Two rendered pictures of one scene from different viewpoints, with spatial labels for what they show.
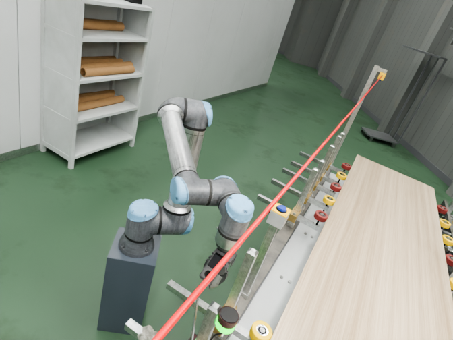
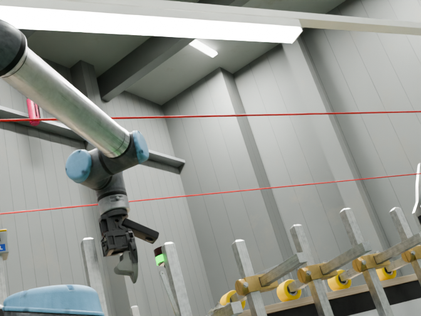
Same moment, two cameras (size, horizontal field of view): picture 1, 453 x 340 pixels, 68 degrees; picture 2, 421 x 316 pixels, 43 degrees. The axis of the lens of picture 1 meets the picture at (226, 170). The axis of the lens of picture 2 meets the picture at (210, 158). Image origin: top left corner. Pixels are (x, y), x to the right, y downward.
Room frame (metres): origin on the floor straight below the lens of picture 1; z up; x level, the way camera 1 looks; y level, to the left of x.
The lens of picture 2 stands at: (1.82, 1.14, 0.65)
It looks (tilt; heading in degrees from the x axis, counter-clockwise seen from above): 24 degrees up; 220
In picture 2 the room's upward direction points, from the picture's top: 16 degrees counter-clockwise
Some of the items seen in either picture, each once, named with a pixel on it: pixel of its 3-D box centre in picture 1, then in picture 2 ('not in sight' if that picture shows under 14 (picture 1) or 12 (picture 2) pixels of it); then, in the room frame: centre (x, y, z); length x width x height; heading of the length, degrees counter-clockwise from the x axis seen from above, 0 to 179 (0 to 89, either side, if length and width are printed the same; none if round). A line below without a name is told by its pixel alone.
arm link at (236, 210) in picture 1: (236, 216); (108, 181); (0.89, -0.07, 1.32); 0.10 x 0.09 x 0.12; 25
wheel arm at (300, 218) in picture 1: (287, 211); not in sight; (1.85, -0.46, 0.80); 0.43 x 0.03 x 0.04; 70
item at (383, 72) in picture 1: (355, 121); not in sight; (3.09, -1.00, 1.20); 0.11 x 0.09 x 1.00; 70
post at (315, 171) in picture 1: (301, 200); not in sight; (1.87, -0.52, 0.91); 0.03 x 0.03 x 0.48; 70
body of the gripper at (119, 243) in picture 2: (223, 254); (117, 233); (0.89, -0.08, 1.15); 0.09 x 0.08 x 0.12; 160
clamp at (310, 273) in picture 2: not in sight; (316, 273); (0.21, 0.09, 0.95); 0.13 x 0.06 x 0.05; 160
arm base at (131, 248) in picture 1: (137, 238); not in sight; (1.37, 0.35, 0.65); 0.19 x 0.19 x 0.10
